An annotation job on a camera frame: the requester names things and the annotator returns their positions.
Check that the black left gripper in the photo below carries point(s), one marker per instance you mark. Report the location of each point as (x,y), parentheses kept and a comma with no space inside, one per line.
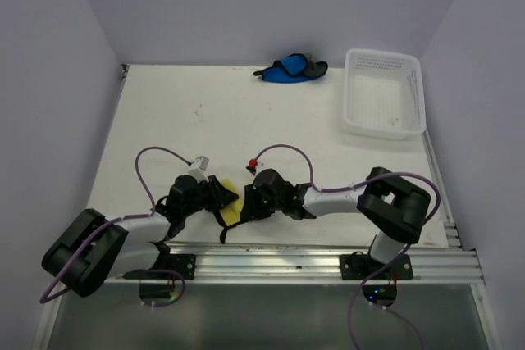
(220,195)

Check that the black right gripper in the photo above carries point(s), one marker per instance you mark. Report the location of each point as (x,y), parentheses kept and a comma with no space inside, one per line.
(250,211)

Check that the yellow towel black trim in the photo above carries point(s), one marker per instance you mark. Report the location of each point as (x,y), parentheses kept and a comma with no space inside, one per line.
(229,216)

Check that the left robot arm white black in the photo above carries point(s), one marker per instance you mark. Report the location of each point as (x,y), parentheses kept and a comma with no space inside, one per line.
(94,247)

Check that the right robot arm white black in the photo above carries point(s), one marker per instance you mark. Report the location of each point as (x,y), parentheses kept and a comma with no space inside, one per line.
(397,207)

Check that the blue towel dark trim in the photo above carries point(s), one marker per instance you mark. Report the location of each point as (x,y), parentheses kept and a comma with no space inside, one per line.
(295,68)

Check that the white plastic basket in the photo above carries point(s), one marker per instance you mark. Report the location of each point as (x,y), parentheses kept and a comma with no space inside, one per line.
(383,95)

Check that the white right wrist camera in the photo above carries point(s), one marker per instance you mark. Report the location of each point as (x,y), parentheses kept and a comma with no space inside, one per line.
(252,166)

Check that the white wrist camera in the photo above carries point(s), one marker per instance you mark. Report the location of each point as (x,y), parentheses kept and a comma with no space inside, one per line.
(252,166)
(197,168)

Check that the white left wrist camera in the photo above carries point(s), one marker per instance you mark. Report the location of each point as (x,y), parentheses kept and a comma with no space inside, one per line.
(197,168)

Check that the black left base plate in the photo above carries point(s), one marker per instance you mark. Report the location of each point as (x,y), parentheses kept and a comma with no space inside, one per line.
(183,264)

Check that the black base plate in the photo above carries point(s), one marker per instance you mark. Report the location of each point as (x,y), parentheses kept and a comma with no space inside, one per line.
(183,264)
(358,266)

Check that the aluminium mounting rail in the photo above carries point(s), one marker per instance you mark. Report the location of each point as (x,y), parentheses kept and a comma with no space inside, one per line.
(298,265)

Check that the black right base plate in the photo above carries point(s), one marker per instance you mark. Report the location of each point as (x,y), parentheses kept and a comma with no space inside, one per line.
(358,266)

